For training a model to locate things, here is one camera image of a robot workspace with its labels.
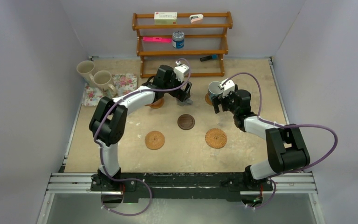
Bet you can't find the floral pattern tray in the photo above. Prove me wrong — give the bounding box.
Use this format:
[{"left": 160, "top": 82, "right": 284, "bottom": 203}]
[{"left": 82, "top": 73, "right": 138, "bottom": 106}]

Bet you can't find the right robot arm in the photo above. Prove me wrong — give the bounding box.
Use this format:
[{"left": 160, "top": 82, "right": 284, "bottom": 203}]
[{"left": 211, "top": 90, "right": 310, "bottom": 190}]

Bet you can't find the blue white lidded jar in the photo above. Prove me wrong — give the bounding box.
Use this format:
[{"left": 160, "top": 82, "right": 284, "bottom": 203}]
[{"left": 172, "top": 31, "right": 185, "bottom": 49}]

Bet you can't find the purple cable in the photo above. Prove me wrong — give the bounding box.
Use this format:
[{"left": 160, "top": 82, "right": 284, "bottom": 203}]
[
  {"left": 93, "top": 58, "right": 192, "bottom": 217},
  {"left": 220, "top": 72, "right": 339, "bottom": 211}
]

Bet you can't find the white green cardboard box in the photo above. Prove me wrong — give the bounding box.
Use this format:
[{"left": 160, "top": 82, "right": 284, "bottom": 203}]
[{"left": 154, "top": 12, "right": 177, "bottom": 25}]

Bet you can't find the blue mug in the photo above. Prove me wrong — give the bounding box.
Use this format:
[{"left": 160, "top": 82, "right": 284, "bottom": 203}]
[{"left": 207, "top": 81, "right": 224, "bottom": 102}]

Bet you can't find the small grey white mug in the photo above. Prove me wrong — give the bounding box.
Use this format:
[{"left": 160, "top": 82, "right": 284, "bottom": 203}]
[{"left": 176, "top": 98, "right": 193, "bottom": 106}]

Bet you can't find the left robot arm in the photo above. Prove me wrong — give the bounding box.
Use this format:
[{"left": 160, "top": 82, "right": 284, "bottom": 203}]
[{"left": 89, "top": 62, "right": 192, "bottom": 191}]

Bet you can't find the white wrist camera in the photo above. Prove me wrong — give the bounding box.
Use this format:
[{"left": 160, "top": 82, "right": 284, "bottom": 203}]
[
  {"left": 219, "top": 78, "right": 235, "bottom": 98},
  {"left": 173, "top": 60, "right": 190, "bottom": 82}
]

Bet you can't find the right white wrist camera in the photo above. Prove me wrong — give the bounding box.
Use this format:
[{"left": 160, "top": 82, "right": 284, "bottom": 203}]
[{"left": 219, "top": 78, "right": 235, "bottom": 98}]

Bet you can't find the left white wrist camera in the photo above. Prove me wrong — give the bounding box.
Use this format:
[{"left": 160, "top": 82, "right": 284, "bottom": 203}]
[{"left": 173, "top": 60, "right": 190, "bottom": 82}]

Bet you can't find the smooth wooden coaster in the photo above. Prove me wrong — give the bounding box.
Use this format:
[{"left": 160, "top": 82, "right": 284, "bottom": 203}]
[
  {"left": 147, "top": 98, "right": 165, "bottom": 109},
  {"left": 205, "top": 93, "right": 213, "bottom": 105}
]

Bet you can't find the pink white small device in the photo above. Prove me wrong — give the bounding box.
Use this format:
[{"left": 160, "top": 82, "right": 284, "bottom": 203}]
[{"left": 189, "top": 14, "right": 204, "bottom": 24}]

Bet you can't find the wooden three-tier shelf rack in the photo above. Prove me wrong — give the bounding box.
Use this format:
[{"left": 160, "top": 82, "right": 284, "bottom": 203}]
[{"left": 132, "top": 11, "right": 233, "bottom": 78}]

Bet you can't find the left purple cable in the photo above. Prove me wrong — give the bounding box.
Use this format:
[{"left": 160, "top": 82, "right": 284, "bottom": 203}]
[{"left": 93, "top": 58, "right": 192, "bottom": 217}]

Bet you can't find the tall cream mug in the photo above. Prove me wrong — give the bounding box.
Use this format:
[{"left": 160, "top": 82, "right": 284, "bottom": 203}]
[{"left": 76, "top": 60, "right": 95, "bottom": 86}]

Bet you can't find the black blue marker pen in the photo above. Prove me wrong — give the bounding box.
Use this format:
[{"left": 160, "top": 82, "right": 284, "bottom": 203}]
[{"left": 200, "top": 55, "right": 218, "bottom": 62}]

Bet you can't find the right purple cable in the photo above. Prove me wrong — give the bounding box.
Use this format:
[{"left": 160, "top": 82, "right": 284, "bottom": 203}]
[{"left": 220, "top": 72, "right": 339, "bottom": 211}]

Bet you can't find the cream mug with plant print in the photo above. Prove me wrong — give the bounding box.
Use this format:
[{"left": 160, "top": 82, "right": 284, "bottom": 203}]
[{"left": 92, "top": 70, "right": 117, "bottom": 98}]

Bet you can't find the pink highlighter marker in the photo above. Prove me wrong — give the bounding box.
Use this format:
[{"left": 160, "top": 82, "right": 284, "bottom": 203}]
[{"left": 142, "top": 36, "right": 172, "bottom": 43}]

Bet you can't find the black aluminium base frame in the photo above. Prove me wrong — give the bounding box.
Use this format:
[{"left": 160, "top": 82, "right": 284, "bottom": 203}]
[{"left": 37, "top": 167, "right": 325, "bottom": 224}]

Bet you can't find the woven rattan coaster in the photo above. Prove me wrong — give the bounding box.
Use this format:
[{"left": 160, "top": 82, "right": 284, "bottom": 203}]
[
  {"left": 145, "top": 131, "right": 165, "bottom": 150},
  {"left": 205, "top": 128, "right": 227, "bottom": 149}
]

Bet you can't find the dark brown wooden coaster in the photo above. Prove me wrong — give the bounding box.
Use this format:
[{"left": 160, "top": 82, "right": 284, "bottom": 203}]
[{"left": 177, "top": 114, "right": 195, "bottom": 130}]

